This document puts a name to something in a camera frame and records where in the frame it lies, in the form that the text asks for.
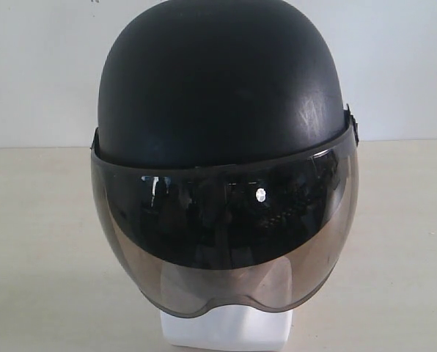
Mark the black helmet with visor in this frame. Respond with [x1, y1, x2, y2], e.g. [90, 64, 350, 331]
[91, 1, 359, 318]

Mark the white mannequin head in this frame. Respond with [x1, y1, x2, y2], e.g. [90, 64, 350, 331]
[159, 262, 293, 327]

